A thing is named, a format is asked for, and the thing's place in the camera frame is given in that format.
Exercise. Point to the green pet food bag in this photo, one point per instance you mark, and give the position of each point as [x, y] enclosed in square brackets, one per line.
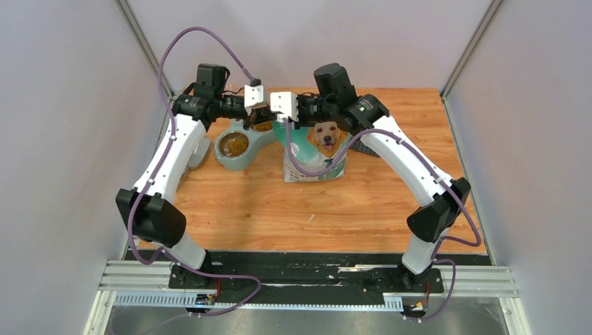
[315, 149]

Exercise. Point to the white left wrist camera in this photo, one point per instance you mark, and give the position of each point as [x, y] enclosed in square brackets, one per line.
[255, 97]

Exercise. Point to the dark grey building baseplate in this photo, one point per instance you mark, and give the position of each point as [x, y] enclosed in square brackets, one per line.
[360, 147]

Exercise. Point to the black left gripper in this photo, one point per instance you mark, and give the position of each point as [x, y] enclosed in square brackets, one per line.
[259, 115]

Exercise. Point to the brown pet food kibble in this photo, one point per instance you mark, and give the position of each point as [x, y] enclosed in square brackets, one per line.
[236, 145]

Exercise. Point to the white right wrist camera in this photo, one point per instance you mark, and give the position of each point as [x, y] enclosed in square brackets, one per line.
[284, 106]

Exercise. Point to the teal double pet bowl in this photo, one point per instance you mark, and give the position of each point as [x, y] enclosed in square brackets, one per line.
[256, 142]

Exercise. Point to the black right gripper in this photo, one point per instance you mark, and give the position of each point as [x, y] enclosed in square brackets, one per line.
[302, 121]

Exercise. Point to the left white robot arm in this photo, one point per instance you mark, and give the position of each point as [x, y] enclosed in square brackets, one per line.
[147, 208]

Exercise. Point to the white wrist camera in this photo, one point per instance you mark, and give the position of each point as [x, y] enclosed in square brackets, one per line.
[284, 106]
[255, 97]

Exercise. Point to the slotted grey cable duct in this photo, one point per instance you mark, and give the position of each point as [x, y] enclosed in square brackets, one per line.
[386, 303]

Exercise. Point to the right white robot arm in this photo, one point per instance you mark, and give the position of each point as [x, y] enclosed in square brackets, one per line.
[441, 198]

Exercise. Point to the grey metal food scoop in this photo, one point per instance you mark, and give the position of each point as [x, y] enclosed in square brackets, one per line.
[198, 155]

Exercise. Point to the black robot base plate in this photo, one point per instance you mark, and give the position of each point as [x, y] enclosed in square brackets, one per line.
[345, 277]

